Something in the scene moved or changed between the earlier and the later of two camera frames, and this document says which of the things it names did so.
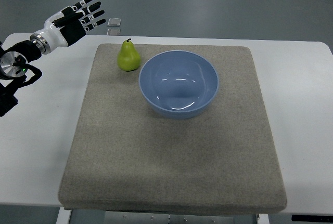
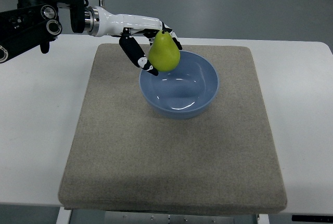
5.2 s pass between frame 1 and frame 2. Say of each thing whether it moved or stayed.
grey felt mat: stayed
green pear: moved
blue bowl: stayed
